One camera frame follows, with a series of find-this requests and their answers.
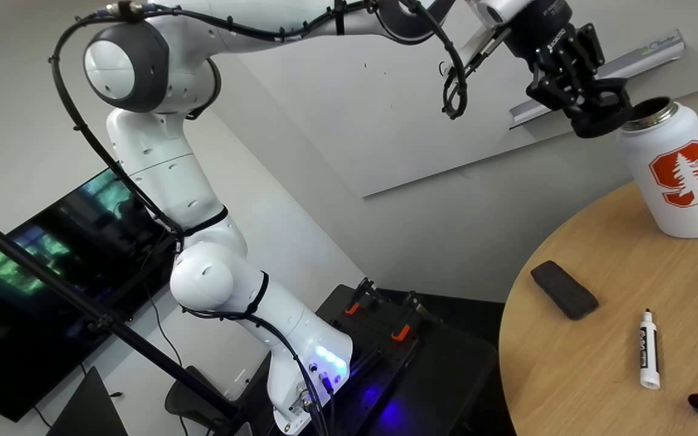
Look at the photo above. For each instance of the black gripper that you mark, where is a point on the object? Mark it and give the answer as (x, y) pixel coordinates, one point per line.
(555, 40)

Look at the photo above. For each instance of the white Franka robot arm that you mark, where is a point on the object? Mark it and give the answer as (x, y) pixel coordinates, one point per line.
(157, 154)

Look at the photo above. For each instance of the white bottle with red logo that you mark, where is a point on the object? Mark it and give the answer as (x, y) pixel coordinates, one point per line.
(680, 183)

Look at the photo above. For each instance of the silver whiteboard tray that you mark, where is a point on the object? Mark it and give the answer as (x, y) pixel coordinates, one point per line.
(649, 56)

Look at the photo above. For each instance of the round wooden table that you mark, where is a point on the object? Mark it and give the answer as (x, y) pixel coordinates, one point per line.
(673, 322)

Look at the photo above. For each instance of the white marker pen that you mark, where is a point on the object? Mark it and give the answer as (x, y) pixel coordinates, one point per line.
(649, 353)

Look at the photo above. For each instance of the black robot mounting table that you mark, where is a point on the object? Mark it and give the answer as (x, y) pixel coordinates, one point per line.
(438, 378)

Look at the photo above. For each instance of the black stand pole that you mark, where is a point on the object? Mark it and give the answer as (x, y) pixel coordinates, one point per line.
(83, 303)

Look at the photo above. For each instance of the black angular stand foot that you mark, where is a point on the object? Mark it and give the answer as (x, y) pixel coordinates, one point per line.
(86, 408)

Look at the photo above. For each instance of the black computer monitor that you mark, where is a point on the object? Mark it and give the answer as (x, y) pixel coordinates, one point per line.
(34, 315)

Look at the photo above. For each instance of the white wall whiteboard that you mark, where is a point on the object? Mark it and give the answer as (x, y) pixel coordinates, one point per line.
(351, 105)

